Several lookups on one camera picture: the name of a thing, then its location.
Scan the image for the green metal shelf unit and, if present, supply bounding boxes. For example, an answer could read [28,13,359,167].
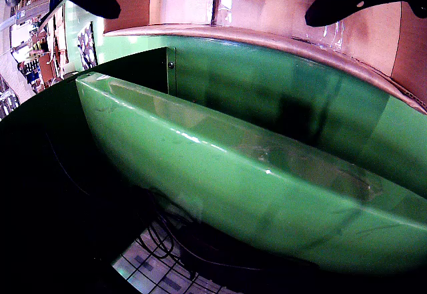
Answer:
[0,45,427,277]

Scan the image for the shallow cardboard tray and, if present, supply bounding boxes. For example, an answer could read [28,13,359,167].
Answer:
[101,0,427,115]

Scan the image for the black cable tangle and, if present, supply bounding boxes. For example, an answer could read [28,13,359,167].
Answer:
[136,187,201,281]

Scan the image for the dark patterned printed card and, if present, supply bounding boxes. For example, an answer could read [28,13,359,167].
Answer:
[77,21,98,71]

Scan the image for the stacked brown cardboard boxes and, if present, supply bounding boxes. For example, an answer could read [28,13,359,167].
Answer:
[33,17,67,90]

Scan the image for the wire grid panel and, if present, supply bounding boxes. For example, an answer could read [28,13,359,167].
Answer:
[111,230,241,294]

